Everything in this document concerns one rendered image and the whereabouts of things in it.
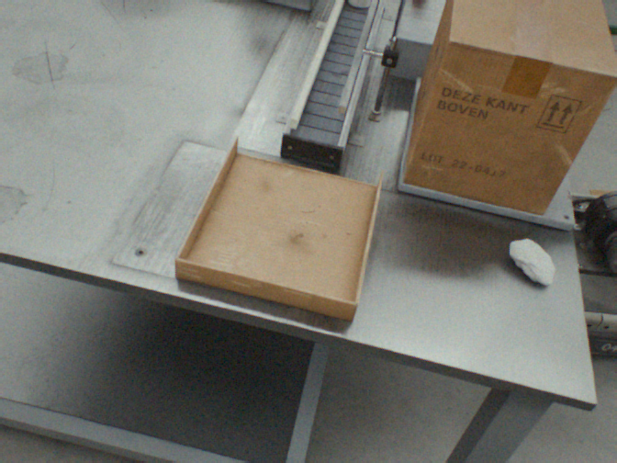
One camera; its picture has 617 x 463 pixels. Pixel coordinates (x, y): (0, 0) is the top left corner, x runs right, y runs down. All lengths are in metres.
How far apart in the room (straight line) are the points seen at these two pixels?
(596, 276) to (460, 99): 1.14
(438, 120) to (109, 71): 0.65
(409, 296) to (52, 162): 0.61
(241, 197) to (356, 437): 0.90
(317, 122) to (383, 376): 0.94
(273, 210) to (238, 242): 0.09
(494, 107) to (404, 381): 1.05
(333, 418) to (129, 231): 0.96
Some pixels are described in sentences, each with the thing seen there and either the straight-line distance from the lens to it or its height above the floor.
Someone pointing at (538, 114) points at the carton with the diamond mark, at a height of 1.04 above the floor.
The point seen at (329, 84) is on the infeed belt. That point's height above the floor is 0.88.
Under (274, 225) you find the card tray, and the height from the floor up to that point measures 0.83.
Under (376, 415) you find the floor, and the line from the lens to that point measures 1.81.
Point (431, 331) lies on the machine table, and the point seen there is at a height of 0.83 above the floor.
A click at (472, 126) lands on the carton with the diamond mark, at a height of 0.99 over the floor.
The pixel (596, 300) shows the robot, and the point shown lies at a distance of 1.99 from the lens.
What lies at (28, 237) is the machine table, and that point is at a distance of 1.01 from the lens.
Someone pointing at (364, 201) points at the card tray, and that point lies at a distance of 1.08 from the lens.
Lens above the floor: 1.55
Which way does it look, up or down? 44 degrees down
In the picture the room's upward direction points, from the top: 11 degrees clockwise
